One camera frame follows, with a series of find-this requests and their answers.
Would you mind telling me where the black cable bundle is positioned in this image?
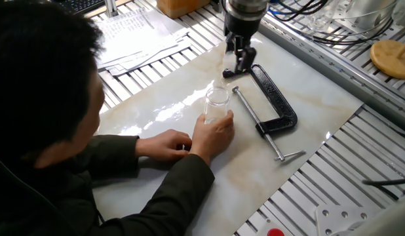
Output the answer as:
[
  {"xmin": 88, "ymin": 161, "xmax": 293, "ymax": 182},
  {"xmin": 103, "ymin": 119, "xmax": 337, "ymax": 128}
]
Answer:
[{"xmin": 267, "ymin": 0, "xmax": 395, "ymax": 46}]

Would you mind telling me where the clear glass jar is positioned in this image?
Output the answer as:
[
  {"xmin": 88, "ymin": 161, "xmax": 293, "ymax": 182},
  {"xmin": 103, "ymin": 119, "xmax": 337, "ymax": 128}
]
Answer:
[{"xmin": 204, "ymin": 86, "xmax": 231, "ymax": 125}]

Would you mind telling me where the white box red button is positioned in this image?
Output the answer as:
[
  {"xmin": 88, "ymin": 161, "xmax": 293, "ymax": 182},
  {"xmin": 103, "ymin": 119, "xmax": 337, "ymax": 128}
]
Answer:
[{"xmin": 254, "ymin": 218, "xmax": 287, "ymax": 236}]

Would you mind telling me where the orange wooden block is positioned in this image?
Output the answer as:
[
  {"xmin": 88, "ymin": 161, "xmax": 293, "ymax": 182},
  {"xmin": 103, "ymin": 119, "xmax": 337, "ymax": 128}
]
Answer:
[{"xmin": 155, "ymin": 0, "xmax": 216, "ymax": 20}]

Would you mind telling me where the left forearm dark sleeve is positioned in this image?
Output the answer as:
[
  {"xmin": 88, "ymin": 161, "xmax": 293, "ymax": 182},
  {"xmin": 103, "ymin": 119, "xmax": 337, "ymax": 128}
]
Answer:
[{"xmin": 87, "ymin": 134, "xmax": 140, "ymax": 184}]

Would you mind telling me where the person head black hair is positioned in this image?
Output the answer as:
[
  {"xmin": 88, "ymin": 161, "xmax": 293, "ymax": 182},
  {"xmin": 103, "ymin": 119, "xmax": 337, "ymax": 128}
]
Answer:
[{"xmin": 0, "ymin": 0, "xmax": 107, "ymax": 168}]

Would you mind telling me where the round wooden stand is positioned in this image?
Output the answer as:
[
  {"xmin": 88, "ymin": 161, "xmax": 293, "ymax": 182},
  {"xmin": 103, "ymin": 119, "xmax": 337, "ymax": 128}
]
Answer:
[{"xmin": 369, "ymin": 35, "xmax": 405, "ymax": 81}]

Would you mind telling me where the black C-clamp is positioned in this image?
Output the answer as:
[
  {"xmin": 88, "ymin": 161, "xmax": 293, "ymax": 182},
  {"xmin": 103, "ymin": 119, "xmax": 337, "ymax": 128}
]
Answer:
[{"xmin": 222, "ymin": 62, "xmax": 307, "ymax": 163}]

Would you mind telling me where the white paper stack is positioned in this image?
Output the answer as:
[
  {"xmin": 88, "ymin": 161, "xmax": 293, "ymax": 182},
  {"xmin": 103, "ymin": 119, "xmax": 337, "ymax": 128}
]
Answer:
[{"xmin": 96, "ymin": 7, "xmax": 193, "ymax": 77}]

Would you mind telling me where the right forearm dark sleeve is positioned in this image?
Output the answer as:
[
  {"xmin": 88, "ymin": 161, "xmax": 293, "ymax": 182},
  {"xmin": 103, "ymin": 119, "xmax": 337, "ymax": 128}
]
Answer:
[{"xmin": 92, "ymin": 153, "xmax": 216, "ymax": 236}]

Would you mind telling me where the marble pattern board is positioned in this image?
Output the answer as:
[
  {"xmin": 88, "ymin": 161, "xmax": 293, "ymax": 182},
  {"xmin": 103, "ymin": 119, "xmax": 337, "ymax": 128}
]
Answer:
[{"xmin": 92, "ymin": 31, "xmax": 364, "ymax": 236}]

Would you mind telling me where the person left hand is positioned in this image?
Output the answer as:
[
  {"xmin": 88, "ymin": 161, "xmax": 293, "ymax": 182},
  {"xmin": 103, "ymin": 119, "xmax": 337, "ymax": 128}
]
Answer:
[{"xmin": 136, "ymin": 129, "xmax": 193, "ymax": 163}]

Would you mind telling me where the dark jacket torso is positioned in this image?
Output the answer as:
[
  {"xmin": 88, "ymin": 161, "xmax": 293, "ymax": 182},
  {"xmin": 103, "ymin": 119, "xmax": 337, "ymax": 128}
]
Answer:
[{"xmin": 0, "ymin": 144, "xmax": 107, "ymax": 236}]

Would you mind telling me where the person right hand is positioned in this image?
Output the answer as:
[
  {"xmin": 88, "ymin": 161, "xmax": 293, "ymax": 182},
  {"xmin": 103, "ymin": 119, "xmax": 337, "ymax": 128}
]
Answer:
[{"xmin": 189, "ymin": 109, "xmax": 236, "ymax": 167}]

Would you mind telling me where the grey plate with holes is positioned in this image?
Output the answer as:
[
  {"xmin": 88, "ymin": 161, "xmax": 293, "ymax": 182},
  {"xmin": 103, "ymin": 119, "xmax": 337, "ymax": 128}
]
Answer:
[{"xmin": 315, "ymin": 204, "xmax": 370, "ymax": 236}]

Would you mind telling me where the black loose cable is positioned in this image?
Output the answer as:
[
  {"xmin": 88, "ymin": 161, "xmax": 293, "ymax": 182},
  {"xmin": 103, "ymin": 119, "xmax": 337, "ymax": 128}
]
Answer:
[{"xmin": 361, "ymin": 176, "xmax": 405, "ymax": 201}]

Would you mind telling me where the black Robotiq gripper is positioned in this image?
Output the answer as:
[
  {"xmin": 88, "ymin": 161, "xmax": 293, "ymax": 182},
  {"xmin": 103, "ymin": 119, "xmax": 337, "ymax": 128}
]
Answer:
[{"xmin": 223, "ymin": 12, "xmax": 261, "ymax": 75}]

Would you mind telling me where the metal post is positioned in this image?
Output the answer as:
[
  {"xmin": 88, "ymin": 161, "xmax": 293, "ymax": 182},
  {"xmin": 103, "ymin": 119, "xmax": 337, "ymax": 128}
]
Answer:
[{"xmin": 104, "ymin": 0, "xmax": 120, "ymax": 18}]

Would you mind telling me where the black keyboard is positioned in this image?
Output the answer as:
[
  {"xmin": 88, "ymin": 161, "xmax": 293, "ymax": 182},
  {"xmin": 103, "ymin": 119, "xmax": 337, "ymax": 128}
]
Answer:
[{"xmin": 56, "ymin": 0, "xmax": 107, "ymax": 14}]

